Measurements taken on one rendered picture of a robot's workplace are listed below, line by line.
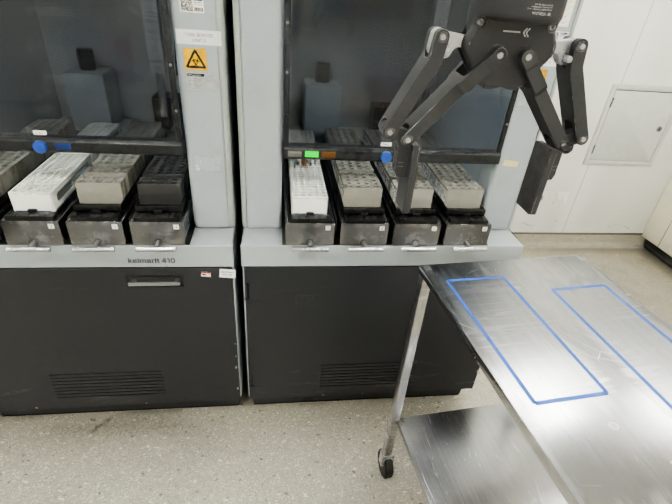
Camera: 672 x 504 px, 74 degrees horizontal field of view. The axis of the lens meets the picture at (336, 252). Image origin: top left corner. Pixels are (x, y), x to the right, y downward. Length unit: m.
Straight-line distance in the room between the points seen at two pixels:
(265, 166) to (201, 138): 0.18
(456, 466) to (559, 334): 0.55
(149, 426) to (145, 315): 0.50
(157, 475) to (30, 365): 0.52
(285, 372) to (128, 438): 0.58
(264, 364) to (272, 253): 0.44
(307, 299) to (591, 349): 0.76
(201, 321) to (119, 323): 0.24
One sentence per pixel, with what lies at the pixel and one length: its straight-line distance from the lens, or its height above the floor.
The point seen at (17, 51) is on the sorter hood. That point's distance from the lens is 1.28.
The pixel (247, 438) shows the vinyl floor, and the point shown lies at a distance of 1.70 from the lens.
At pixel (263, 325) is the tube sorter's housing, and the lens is 1.42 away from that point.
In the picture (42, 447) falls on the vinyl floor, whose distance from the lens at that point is 1.86.
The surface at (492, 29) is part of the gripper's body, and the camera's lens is 0.43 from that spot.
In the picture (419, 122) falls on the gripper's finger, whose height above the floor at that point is 1.28.
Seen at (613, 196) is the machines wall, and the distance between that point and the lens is 3.23.
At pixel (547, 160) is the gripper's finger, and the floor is 1.25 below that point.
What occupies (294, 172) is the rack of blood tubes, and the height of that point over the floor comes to 0.86.
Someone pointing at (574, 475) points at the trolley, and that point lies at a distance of 0.77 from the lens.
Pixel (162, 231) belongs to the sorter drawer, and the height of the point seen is 0.78.
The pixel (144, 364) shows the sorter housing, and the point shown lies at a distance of 1.58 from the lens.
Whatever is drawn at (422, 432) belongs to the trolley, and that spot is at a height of 0.28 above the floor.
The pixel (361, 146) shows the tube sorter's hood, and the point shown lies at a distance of 1.22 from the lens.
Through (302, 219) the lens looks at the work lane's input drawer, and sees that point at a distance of 1.21.
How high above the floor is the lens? 1.39
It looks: 32 degrees down
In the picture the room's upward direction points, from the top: 5 degrees clockwise
